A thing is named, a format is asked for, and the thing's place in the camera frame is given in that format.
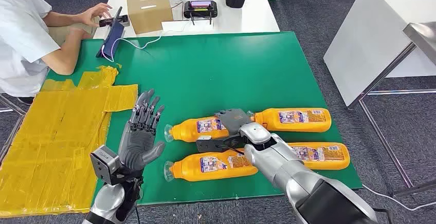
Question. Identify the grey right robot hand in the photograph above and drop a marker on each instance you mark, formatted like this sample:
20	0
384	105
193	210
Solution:
233	118

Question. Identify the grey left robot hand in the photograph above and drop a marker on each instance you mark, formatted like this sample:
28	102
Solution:
136	147

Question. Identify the person's left hand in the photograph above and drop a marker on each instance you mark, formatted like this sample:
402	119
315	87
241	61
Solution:
93	15

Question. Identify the smartphone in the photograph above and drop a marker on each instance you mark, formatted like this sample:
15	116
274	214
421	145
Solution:
110	21

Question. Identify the orange detergent bottle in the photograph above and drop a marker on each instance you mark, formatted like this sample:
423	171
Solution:
187	169
340	157
184	132
269	120

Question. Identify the person's left forearm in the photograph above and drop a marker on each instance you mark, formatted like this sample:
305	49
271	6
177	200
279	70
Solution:
61	19

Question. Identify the person's right forearm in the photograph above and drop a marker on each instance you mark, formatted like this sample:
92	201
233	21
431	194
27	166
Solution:
68	55

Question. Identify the tablet in blue case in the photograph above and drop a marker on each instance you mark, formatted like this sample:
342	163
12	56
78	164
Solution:
112	38

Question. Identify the green table board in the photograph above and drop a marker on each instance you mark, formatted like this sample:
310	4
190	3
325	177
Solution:
221	72

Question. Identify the brown cardboard box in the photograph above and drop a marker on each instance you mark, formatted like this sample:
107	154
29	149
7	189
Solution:
150	11

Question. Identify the person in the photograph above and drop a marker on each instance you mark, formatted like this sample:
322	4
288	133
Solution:
20	38

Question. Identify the yellow taped mat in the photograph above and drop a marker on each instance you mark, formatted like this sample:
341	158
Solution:
51	147

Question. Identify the black handheld controller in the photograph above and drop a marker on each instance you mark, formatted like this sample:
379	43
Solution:
201	9

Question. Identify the large white table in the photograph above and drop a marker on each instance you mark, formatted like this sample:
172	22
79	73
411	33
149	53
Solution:
368	38

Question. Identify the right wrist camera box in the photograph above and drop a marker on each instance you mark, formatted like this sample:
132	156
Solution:
214	145

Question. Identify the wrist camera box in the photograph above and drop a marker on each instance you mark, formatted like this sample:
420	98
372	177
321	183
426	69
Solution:
104	164
214	145

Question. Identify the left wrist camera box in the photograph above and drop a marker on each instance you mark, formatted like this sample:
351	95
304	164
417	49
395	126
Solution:
104	164

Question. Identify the metal chair frame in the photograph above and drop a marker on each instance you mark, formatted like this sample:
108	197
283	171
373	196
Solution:
13	106

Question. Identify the steel frame table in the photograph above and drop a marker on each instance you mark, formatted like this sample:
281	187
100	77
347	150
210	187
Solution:
422	35

